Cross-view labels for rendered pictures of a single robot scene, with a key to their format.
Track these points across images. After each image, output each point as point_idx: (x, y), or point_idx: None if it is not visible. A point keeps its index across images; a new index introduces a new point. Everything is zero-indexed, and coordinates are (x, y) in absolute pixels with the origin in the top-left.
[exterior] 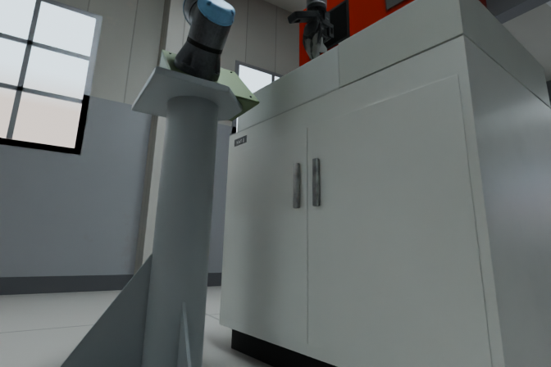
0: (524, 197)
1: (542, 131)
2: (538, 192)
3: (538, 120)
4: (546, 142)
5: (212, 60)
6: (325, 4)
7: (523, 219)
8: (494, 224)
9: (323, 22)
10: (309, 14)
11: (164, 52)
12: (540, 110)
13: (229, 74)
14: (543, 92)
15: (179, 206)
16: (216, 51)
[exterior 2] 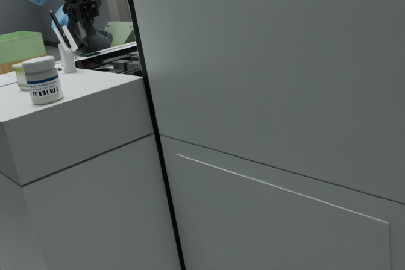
0: (3, 254)
1: (11, 213)
2: (14, 261)
3: (5, 200)
4: (18, 226)
5: (84, 52)
6: None
7: (5, 266)
8: None
9: (71, 8)
10: (67, 3)
11: (105, 28)
12: (6, 188)
13: (125, 34)
14: (6, 165)
15: None
16: (79, 47)
